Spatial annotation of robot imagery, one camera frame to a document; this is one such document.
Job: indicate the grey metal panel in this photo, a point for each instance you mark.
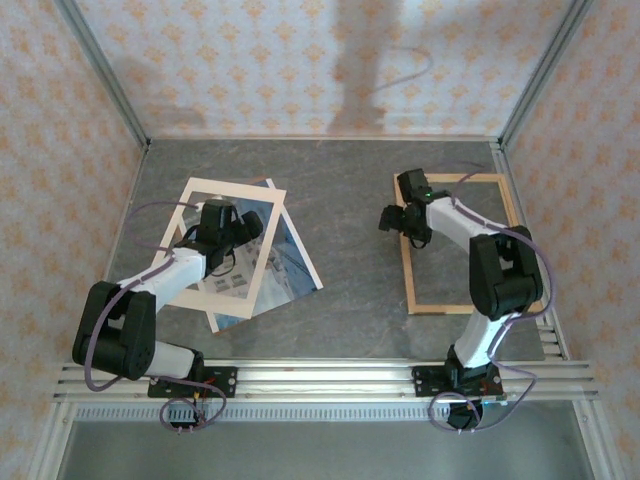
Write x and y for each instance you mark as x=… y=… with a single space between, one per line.
x=325 y=450

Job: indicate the light wooden picture frame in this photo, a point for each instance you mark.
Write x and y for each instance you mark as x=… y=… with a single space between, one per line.
x=440 y=309

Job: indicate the aluminium corner post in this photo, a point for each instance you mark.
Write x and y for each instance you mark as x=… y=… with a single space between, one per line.
x=541 y=75
x=110 y=75

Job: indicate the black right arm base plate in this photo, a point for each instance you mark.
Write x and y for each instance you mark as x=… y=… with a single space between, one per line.
x=425 y=382

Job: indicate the aluminium side rail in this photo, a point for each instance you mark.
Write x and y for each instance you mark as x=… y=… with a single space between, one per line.
x=130 y=200
x=502 y=160

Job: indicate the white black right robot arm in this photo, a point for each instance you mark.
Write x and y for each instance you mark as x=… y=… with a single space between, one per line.
x=450 y=220

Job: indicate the white mat board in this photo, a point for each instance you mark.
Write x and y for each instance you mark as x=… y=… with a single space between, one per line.
x=260 y=260

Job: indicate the wide aluminium base rail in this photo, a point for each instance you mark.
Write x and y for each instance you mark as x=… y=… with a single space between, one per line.
x=325 y=380

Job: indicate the blue building photo print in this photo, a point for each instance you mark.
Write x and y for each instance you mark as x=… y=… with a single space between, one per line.
x=295 y=260

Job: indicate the aluminium back rail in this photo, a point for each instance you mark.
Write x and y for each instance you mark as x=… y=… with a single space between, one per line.
x=325 y=137

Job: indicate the black electronics box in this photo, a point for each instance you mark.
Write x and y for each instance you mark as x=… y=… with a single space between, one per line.
x=462 y=417

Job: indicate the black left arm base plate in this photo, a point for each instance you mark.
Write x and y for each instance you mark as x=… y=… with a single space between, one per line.
x=225 y=382

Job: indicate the aluminium leg post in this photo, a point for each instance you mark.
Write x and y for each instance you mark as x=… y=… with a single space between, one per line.
x=51 y=445
x=595 y=445

